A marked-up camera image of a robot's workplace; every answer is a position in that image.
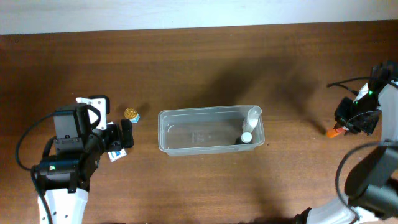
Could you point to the white Panadol box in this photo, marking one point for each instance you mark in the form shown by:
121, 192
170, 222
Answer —
115, 155

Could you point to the orange tube white cap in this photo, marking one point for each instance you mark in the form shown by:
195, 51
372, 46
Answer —
336, 130

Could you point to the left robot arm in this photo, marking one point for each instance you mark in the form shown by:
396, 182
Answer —
62, 178

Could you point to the clear plastic container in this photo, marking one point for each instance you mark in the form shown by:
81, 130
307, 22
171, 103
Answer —
210, 130

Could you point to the white spray bottle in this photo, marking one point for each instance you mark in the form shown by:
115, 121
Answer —
251, 120

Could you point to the dark bottle white cap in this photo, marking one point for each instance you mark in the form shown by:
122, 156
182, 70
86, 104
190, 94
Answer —
245, 138

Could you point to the small jar gold lid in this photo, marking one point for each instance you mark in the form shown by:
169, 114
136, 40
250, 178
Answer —
132, 115

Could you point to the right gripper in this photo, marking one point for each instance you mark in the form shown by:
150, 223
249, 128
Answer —
347, 122

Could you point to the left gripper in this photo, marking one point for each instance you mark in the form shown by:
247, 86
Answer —
126, 134

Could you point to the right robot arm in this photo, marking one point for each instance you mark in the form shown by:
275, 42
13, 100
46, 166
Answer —
366, 190

